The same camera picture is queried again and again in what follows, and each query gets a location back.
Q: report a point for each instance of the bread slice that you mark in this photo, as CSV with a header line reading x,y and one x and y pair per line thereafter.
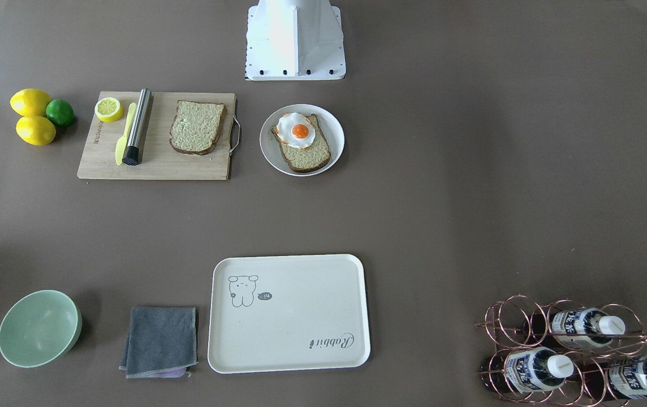
x,y
302,154
196,127

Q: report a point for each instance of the cream rabbit tray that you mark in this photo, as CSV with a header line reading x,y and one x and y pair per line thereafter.
x,y
288,313

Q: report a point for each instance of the bread slice on plate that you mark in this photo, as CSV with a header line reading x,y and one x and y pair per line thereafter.
x,y
302,154

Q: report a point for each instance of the white round plate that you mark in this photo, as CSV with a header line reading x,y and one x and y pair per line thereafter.
x,y
329,124

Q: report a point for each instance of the fried egg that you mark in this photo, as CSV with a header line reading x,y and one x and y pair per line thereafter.
x,y
295,130

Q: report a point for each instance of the steel pepper grinder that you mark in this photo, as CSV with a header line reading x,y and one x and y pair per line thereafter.
x,y
131,152

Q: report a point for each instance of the yellow plastic knife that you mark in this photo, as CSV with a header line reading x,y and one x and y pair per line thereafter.
x,y
122,141

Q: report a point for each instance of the grey folded cloth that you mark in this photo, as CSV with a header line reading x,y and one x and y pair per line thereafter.
x,y
161,342

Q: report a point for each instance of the half lemon slice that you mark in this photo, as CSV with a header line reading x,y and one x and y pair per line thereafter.
x,y
109,109

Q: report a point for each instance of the wooden cutting board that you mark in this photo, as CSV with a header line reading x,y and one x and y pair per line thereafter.
x,y
158,160

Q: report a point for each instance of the tea bottle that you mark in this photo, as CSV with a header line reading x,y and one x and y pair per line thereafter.
x,y
620,379
526,371
575,329

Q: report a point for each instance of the green lime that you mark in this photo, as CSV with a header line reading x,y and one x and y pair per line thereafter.
x,y
60,113

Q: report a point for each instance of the tea bottle upper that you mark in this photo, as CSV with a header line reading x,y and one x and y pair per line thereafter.
x,y
575,329

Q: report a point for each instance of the yellow lemon lower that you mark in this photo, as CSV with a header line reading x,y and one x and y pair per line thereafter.
x,y
36,130

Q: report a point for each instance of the yellow lemon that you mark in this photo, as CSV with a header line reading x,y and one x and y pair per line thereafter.
x,y
30,102
36,130

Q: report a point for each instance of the mint green bowl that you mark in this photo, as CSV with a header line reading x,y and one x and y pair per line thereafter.
x,y
39,328

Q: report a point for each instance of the yellow lemon upper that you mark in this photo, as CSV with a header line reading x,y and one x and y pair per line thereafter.
x,y
30,102

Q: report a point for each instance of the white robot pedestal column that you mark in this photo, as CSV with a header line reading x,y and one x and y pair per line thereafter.
x,y
294,41

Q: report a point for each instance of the copper wire bottle rack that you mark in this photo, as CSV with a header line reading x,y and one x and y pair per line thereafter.
x,y
503,323

